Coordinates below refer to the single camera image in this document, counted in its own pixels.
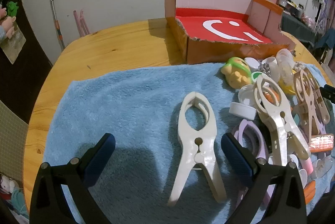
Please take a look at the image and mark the lilac plastic clamp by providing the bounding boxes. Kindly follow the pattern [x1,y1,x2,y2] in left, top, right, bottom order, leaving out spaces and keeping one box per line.
[233,119,275,207]

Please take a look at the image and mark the cream plastic clamp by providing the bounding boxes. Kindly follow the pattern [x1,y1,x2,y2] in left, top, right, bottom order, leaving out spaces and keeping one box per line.
[253,74,311,166]

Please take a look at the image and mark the white plastic clamp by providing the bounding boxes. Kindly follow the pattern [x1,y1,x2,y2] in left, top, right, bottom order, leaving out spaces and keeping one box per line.
[167,91,227,206]

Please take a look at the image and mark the beige pink plastic clamp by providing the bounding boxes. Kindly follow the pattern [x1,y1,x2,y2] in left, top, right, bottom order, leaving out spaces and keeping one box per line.
[294,67,330,144]

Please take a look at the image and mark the orange sanding block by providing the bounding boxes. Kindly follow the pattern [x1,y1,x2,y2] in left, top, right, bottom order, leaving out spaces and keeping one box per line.
[309,134,334,153]

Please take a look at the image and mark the white bottle cap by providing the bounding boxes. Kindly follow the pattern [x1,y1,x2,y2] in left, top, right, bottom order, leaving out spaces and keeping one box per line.
[229,102,257,120]

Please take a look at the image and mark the blue terry towel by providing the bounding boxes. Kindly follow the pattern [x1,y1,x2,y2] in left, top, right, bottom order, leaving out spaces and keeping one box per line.
[44,64,240,223]

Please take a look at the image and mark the green yellow bear toy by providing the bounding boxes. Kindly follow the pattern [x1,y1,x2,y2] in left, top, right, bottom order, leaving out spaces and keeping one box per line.
[220,57,252,89]

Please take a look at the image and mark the dark cloth side table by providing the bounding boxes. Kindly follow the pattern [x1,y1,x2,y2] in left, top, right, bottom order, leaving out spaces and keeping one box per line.
[281,11,315,48]

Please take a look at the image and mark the orange cardboard box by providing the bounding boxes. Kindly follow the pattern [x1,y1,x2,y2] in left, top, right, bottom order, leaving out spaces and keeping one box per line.
[165,0,296,64]

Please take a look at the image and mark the mop handle pole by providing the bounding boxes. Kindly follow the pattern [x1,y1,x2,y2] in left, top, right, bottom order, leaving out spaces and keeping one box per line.
[50,0,65,51]

